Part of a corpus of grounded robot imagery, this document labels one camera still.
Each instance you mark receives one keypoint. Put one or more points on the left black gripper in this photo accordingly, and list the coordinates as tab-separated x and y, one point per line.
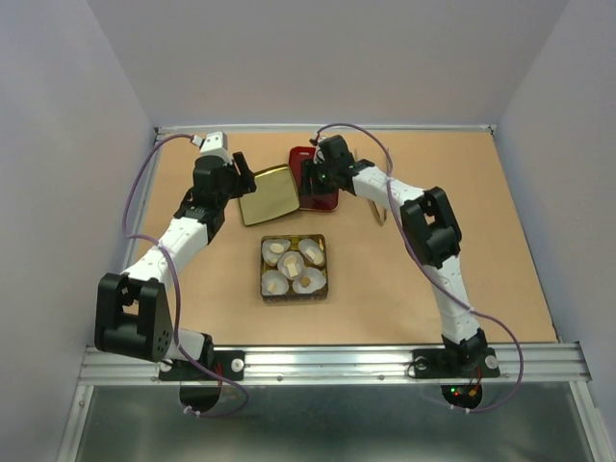
244	183

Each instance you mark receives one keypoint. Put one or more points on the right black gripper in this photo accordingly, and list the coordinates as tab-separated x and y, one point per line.
308	168

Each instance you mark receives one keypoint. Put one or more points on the gold tin lid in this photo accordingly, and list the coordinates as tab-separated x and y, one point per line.
276	196

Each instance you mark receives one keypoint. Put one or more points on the rectangular white chocolate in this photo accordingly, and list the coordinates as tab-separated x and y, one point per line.
314	256

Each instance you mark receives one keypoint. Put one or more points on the steel serving tongs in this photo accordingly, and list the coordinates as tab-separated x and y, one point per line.
379	213

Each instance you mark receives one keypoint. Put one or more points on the round white chocolate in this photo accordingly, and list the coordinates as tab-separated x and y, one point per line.
290	262

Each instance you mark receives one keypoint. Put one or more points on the square white chocolate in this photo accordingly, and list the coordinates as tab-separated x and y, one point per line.
292	271

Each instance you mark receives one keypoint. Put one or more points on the round brown-white chocolate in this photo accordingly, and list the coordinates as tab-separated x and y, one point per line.
305	281

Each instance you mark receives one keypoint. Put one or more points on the white chocolate bar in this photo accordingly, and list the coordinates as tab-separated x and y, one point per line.
272	288

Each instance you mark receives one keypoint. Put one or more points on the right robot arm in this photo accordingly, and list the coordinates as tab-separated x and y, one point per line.
427	223

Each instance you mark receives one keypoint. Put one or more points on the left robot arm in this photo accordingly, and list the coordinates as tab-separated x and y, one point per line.
132	314

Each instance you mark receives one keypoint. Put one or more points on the oval white chocolate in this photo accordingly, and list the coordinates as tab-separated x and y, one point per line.
276	248

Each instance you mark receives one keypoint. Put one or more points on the chocolate tin base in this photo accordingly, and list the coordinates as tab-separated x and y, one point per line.
291	296

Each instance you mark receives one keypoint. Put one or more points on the red lacquer tray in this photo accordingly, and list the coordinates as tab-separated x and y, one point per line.
318	202

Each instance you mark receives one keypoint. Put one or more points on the top left paper cup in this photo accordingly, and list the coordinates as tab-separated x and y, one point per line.
270	258

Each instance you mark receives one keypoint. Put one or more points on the paper cup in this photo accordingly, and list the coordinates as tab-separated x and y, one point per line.
274	276
318	282
299	263
270	258
309	243

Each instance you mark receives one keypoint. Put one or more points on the top right paper cup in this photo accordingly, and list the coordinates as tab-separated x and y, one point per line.
309	243

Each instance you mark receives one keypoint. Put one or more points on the centre paper cup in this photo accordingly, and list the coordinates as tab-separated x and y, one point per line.
299	263

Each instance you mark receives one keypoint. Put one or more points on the bottom left paper cup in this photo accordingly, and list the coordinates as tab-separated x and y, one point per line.
274	276

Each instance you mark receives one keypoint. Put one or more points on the bottom right paper cup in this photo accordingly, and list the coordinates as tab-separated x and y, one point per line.
318	282

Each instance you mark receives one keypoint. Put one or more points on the metal front plate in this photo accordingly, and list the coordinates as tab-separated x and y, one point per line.
378	422

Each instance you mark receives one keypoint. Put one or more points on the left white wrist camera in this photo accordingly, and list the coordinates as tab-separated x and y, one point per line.
215	144

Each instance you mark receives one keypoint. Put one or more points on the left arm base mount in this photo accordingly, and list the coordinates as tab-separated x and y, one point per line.
210	381

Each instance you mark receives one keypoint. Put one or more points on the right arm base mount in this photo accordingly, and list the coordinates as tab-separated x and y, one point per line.
462	370

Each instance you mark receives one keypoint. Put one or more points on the aluminium mounting rail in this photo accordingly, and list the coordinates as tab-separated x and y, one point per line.
332	365

